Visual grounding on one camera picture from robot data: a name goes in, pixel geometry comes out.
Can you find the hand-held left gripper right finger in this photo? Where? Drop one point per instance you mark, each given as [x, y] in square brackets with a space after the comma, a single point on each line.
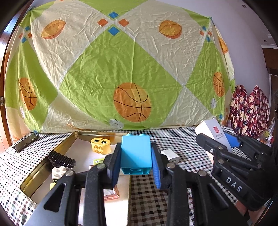
[155, 167]

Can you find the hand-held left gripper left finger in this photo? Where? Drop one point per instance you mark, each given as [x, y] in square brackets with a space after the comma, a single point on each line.
[116, 165]

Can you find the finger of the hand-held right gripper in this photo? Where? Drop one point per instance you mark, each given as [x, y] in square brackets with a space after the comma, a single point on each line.
[233, 141]
[217, 150]

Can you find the white rectangular carton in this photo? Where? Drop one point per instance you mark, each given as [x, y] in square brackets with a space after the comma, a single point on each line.
[214, 130]

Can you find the blue toy brick with mouse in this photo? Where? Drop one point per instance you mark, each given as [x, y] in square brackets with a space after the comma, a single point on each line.
[135, 152]

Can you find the yellow toy brick with face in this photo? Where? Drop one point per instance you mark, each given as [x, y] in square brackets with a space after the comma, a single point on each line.
[101, 145]

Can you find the copper framed picture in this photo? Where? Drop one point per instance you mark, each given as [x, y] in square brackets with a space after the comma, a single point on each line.
[111, 193]

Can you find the gold metal tin box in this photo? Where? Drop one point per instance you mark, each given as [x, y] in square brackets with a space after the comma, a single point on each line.
[80, 150]

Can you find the white toy brick moon print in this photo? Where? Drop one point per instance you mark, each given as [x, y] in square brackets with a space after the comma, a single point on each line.
[58, 172]

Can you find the yellow and black toy block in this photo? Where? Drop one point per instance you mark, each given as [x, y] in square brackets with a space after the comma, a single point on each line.
[52, 186]

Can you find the white charger plug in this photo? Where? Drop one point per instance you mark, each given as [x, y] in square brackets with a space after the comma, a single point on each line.
[170, 156]

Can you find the green and white card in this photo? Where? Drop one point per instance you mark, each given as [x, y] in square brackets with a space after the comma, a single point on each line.
[97, 161]

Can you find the checkered tablecloth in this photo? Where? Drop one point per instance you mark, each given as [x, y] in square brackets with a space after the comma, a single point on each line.
[186, 139]

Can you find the red printed cloth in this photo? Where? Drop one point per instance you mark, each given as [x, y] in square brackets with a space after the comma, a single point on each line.
[245, 108]

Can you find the plastic bag with smiley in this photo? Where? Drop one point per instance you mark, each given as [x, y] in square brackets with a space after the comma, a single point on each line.
[268, 132]

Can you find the black toothed hair clip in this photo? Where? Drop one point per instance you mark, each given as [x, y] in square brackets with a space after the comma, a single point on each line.
[62, 159]

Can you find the dark wooden furniture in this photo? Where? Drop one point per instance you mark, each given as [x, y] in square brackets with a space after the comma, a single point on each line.
[271, 65]

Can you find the black smartphone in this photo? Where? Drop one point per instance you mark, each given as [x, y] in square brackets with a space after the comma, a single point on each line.
[26, 142]

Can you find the green basketball print sheet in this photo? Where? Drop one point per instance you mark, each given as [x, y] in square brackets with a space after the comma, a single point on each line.
[108, 65]

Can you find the wooden door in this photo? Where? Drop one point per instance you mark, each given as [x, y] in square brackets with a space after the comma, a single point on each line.
[5, 54]

